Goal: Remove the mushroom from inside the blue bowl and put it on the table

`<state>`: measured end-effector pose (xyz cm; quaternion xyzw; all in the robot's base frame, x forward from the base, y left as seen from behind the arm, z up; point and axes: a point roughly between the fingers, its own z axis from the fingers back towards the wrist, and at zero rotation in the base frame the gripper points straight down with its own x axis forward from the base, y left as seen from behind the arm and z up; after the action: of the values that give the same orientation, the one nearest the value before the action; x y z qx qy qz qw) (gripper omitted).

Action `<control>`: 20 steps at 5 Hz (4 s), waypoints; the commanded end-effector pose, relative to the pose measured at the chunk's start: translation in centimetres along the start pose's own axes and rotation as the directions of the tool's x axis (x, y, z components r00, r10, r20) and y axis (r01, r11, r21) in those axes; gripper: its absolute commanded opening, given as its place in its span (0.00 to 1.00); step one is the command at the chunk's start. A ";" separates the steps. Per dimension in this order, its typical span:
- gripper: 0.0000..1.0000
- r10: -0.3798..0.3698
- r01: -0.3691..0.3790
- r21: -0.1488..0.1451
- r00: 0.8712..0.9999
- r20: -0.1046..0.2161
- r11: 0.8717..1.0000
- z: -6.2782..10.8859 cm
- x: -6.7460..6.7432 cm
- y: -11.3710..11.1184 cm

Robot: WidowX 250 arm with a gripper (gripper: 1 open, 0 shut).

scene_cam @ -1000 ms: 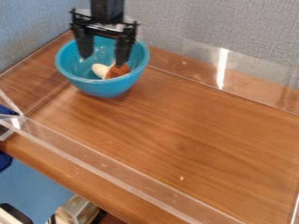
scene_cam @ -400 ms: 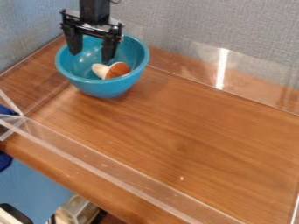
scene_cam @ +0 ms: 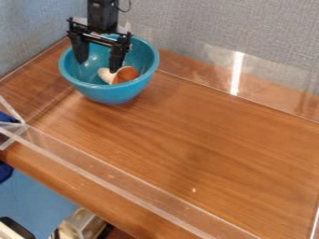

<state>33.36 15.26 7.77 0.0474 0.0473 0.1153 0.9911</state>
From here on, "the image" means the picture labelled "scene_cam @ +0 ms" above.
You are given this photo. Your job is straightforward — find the clear acrylic back barrier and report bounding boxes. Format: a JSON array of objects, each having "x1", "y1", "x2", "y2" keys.
[{"x1": 88, "y1": 21, "x2": 319, "y2": 124}]

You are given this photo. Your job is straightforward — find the blue plastic bowl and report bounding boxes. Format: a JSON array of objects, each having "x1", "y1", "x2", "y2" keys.
[{"x1": 58, "y1": 36, "x2": 160, "y2": 105}]

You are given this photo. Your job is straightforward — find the blue cloth at edge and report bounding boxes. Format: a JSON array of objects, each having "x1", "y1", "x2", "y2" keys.
[{"x1": 0, "y1": 111, "x2": 21, "y2": 185}]

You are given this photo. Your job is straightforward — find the clear acrylic front barrier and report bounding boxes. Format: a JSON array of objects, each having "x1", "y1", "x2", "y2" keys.
[{"x1": 0, "y1": 96, "x2": 259, "y2": 239}]

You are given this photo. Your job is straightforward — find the brown and white toy mushroom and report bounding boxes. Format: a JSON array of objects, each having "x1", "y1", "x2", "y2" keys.
[{"x1": 97, "y1": 66, "x2": 140, "y2": 85}]

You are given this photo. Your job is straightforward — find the black white device corner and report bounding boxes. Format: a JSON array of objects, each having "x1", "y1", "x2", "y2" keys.
[{"x1": 0, "y1": 217, "x2": 36, "y2": 239}]

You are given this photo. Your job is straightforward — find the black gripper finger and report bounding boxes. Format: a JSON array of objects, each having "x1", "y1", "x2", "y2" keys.
[
  {"x1": 68, "y1": 34, "x2": 89, "y2": 63},
  {"x1": 109, "y1": 45, "x2": 125, "y2": 73}
]

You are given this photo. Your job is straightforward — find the clear acrylic barrier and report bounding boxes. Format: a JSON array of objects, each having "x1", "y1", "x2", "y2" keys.
[
  {"x1": 0, "y1": 96, "x2": 259, "y2": 239},
  {"x1": 88, "y1": 21, "x2": 319, "y2": 124}
]

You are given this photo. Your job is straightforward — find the metal frame under table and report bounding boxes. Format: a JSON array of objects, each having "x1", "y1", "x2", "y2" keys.
[{"x1": 48, "y1": 208, "x2": 105, "y2": 239}]

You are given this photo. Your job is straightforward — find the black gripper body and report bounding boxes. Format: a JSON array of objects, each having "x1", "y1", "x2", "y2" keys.
[{"x1": 66, "y1": 0, "x2": 132, "y2": 50}]

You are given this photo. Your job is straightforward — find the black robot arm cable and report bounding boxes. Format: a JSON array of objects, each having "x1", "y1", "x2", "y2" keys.
[{"x1": 115, "y1": 0, "x2": 133, "y2": 14}]

